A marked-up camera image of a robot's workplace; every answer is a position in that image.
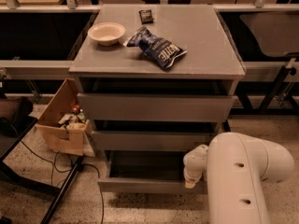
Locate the white bowl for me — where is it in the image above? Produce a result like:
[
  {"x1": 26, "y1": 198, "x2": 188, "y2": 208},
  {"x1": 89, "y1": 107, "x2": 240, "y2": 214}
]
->
[{"x1": 88, "y1": 22, "x2": 125, "y2": 47}]

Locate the grey bottom drawer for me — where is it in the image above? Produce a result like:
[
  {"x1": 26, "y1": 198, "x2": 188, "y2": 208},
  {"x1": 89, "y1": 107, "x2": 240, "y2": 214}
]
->
[{"x1": 98, "y1": 150, "x2": 207, "y2": 194}]

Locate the small black snack packet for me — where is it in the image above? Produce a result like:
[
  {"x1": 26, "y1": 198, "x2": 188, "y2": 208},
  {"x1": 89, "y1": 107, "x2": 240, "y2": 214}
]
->
[{"x1": 139, "y1": 9, "x2": 154, "y2": 24}]

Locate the black table leg right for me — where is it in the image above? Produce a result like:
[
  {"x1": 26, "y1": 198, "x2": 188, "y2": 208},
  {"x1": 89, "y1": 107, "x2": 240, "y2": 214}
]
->
[{"x1": 222, "y1": 120, "x2": 231, "y2": 132}]

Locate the grey middle drawer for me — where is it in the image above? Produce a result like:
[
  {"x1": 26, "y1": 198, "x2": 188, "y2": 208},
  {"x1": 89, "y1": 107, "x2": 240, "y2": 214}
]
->
[{"x1": 93, "y1": 131, "x2": 215, "y2": 151}]

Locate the cardboard box with trash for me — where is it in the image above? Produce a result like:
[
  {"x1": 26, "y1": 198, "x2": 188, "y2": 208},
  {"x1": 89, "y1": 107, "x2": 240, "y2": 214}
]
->
[{"x1": 36, "y1": 78, "x2": 96, "y2": 157}]

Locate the black desk frame leg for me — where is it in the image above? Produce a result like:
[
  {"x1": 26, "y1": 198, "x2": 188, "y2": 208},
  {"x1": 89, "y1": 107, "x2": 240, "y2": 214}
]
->
[{"x1": 0, "y1": 157, "x2": 83, "y2": 224}]

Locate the black cable on floor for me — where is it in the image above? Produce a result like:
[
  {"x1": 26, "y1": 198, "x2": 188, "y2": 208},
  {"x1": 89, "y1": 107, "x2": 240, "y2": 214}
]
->
[{"x1": 18, "y1": 138, "x2": 106, "y2": 224}]

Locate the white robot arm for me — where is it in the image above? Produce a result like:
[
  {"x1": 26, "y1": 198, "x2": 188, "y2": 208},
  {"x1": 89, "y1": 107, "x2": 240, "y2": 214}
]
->
[{"x1": 183, "y1": 133, "x2": 294, "y2": 224}]

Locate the blue chip bag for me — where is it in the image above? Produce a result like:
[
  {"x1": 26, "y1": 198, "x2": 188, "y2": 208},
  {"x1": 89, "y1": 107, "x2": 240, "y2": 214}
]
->
[{"x1": 126, "y1": 26, "x2": 187, "y2": 70}]

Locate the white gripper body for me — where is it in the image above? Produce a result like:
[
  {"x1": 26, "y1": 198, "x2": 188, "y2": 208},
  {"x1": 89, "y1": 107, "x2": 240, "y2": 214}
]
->
[{"x1": 183, "y1": 145, "x2": 208, "y2": 184}]

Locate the grey top drawer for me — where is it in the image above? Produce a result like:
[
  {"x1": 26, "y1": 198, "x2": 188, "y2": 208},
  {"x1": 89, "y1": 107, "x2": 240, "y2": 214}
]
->
[{"x1": 78, "y1": 93, "x2": 233, "y2": 122}]

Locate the grey drawer cabinet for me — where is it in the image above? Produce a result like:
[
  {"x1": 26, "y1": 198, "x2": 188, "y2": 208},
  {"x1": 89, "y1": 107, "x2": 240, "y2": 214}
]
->
[{"x1": 68, "y1": 4, "x2": 247, "y2": 161}]

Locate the grey drawer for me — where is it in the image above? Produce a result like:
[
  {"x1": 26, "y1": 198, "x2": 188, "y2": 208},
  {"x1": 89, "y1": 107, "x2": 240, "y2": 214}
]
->
[
  {"x1": 78, "y1": 93, "x2": 233, "y2": 122},
  {"x1": 98, "y1": 150, "x2": 207, "y2": 194},
  {"x1": 93, "y1": 131, "x2": 215, "y2": 151}
]

